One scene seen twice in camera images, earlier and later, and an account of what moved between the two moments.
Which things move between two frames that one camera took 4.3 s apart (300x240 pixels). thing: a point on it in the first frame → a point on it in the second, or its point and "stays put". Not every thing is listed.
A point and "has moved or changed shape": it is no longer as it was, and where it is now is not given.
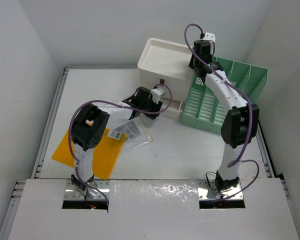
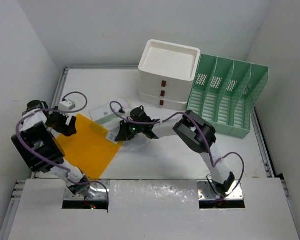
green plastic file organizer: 202,110 stays put
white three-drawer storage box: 165,65 has moved or changed shape
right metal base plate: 205,193 stays put
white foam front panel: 153,210 stays put
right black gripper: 191,62 → 124,134
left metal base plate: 71,193 stays put
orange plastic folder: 106,155 has moved or changed shape
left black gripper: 155,107 → 67,130
